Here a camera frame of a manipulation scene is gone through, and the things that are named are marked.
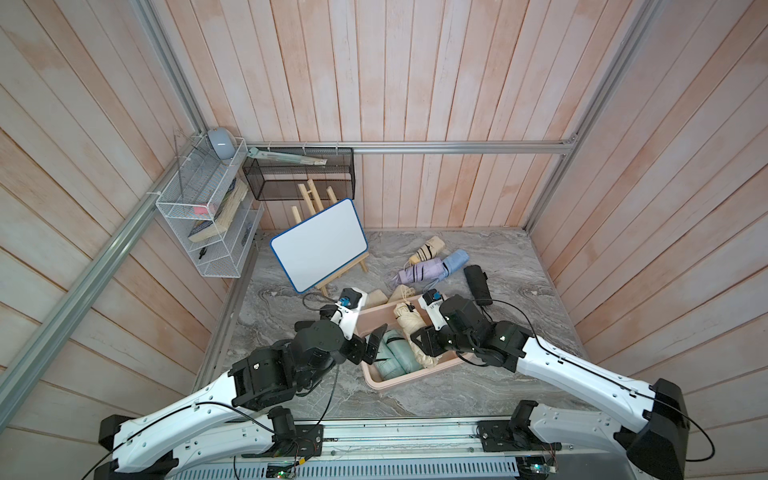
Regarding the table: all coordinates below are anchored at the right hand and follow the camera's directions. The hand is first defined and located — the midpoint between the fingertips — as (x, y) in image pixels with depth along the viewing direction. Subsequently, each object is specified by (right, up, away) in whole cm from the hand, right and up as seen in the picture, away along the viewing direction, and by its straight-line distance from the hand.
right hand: (416, 333), depth 76 cm
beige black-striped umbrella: (-11, +6, +19) cm, 23 cm away
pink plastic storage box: (-12, +3, +7) cm, 14 cm away
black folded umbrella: (+25, +12, +27) cm, 39 cm away
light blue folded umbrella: (+17, +18, +31) cm, 39 cm away
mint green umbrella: (-8, -10, +6) cm, 14 cm away
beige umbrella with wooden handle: (-1, +3, -2) cm, 4 cm away
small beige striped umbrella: (+9, +22, +34) cm, 41 cm away
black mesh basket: (-47, +48, +31) cm, 74 cm away
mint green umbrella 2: (-4, -6, +9) cm, 11 cm away
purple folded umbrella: (+6, +15, +25) cm, 29 cm away
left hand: (-13, +5, -12) cm, 18 cm away
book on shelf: (-52, +27, -2) cm, 59 cm away
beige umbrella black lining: (-3, +8, +20) cm, 22 cm away
